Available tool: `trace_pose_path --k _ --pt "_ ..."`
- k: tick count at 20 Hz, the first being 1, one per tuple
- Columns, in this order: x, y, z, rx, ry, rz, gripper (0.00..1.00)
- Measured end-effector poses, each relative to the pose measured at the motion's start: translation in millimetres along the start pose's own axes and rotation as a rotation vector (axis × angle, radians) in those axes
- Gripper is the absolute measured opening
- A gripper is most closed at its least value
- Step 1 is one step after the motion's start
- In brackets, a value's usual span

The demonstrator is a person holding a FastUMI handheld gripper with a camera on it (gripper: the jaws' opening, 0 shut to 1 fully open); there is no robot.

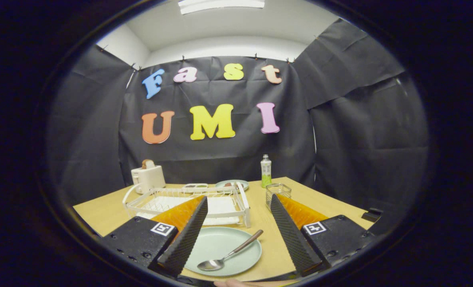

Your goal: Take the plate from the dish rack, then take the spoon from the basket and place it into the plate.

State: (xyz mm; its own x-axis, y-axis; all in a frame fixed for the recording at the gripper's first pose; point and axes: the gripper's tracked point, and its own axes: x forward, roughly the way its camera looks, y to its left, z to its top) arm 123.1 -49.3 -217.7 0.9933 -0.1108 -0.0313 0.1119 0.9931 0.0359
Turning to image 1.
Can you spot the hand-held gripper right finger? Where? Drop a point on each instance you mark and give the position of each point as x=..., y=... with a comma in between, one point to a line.
x=290, y=235

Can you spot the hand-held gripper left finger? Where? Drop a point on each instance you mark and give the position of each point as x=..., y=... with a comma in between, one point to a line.
x=186, y=239

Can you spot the light green plate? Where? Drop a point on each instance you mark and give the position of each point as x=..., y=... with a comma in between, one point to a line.
x=220, y=243

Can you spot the white dish rack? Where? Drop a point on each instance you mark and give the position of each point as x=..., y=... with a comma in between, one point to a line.
x=224, y=207

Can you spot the small plate with food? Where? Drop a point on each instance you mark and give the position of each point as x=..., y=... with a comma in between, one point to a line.
x=238, y=184

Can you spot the white divided food tray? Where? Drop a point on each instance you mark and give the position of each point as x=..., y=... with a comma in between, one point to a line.
x=194, y=186

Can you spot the green label bottle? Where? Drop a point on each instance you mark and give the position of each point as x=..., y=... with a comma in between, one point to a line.
x=266, y=171

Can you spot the white toaster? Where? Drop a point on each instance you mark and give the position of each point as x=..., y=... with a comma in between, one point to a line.
x=148, y=179

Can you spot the black flat object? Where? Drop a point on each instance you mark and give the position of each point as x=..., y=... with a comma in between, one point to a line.
x=372, y=215

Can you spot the brown bread slice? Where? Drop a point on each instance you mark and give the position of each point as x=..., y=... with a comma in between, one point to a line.
x=148, y=164

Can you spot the black backdrop cloth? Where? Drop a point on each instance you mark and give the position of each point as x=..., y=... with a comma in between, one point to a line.
x=228, y=159

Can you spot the long ceiling light panel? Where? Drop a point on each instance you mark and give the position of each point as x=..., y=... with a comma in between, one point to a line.
x=220, y=4

